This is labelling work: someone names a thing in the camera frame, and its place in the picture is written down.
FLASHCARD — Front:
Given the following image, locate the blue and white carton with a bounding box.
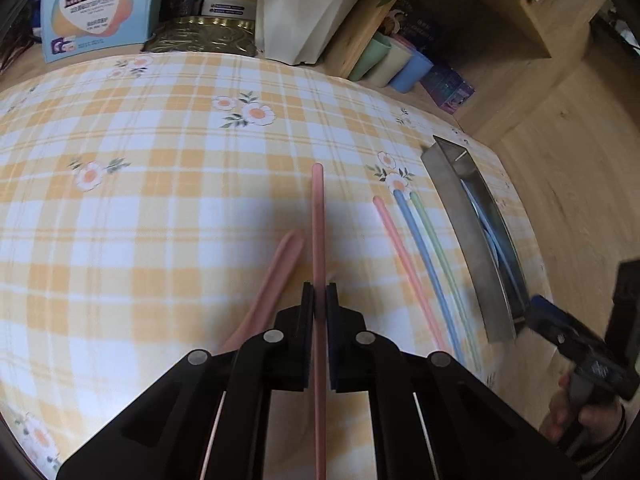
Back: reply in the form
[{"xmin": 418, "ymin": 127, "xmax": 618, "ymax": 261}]
[{"xmin": 40, "ymin": 0, "xmax": 158, "ymax": 64}]

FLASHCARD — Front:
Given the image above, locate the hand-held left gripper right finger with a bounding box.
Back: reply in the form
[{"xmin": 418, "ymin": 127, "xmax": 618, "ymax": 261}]
[{"xmin": 325, "ymin": 282, "xmax": 583, "ymax": 480}]

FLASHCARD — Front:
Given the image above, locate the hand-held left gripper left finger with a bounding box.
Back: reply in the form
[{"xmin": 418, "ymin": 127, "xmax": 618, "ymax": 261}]
[{"xmin": 56, "ymin": 281, "xmax": 316, "ymax": 480}]

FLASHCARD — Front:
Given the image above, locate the person's right forearm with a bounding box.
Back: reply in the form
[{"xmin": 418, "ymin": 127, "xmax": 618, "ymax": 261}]
[{"xmin": 567, "ymin": 407, "xmax": 633, "ymax": 468}]

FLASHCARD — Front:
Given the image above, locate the pink plastic spoon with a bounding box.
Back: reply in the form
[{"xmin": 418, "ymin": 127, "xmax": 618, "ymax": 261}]
[{"xmin": 218, "ymin": 231, "xmax": 304, "ymax": 356}]

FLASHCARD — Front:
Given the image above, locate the person's right hand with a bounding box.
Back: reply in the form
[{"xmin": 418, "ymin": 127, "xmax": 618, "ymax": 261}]
[{"xmin": 542, "ymin": 372, "xmax": 625, "ymax": 443}]

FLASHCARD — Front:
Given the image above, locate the blue cup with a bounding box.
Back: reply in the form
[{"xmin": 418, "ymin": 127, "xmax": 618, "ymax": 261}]
[{"xmin": 389, "ymin": 52, "xmax": 433, "ymax": 93}]

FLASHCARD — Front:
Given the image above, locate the blue chopstick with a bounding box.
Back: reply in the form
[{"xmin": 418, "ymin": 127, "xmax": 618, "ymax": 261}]
[{"xmin": 392, "ymin": 189, "xmax": 463, "ymax": 361}]

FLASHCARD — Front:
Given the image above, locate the white faceted planter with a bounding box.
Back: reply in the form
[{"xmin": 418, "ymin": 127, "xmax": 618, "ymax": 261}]
[{"xmin": 255, "ymin": 0, "xmax": 366, "ymax": 66}]

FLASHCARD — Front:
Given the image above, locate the green cup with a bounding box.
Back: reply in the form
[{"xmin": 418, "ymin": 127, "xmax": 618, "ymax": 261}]
[{"xmin": 347, "ymin": 35, "xmax": 391, "ymax": 82}]

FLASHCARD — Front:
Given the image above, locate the green chopstick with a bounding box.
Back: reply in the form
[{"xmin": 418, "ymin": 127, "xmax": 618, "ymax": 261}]
[{"xmin": 409, "ymin": 190, "xmax": 483, "ymax": 368}]

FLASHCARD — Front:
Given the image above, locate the dark illustrated book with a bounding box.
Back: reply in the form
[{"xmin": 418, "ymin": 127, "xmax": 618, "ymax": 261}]
[{"xmin": 385, "ymin": 7, "xmax": 446, "ymax": 53}]

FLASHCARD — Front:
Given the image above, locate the yellow plaid floral tablecloth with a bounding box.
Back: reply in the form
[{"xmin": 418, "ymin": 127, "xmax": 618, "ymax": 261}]
[{"xmin": 0, "ymin": 52, "xmax": 548, "ymax": 480}]

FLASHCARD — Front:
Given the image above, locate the wooden shelf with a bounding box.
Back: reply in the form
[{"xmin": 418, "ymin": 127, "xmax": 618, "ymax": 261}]
[{"xmin": 320, "ymin": 0, "xmax": 556, "ymax": 81}]

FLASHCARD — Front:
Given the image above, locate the purple box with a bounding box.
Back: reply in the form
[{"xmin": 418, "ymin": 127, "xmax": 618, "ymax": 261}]
[{"xmin": 422, "ymin": 65, "xmax": 476, "ymax": 113}]

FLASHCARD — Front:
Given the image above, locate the beige cup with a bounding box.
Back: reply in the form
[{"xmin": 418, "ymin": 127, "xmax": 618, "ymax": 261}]
[{"xmin": 367, "ymin": 42, "xmax": 413, "ymax": 88}]

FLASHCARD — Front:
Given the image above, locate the pink chopstick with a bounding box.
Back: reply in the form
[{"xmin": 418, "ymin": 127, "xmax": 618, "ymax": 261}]
[
  {"xmin": 311, "ymin": 162, "xmax": 328, "ymax": 480},
  {"xmin": 373, "ymin": 196, "xmax": 448, "ymax": 350}
]

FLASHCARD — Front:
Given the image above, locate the metal tray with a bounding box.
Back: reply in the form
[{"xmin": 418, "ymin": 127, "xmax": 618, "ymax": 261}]
[{"xmin": 420, "ymin": 135, "xmax": 532, "ymax": 343}]

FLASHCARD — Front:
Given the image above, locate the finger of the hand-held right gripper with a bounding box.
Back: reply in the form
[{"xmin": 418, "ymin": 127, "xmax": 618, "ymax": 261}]
[{"xmin": 524, "ymin": 294, "xmax": 640, "ymax": 402}]

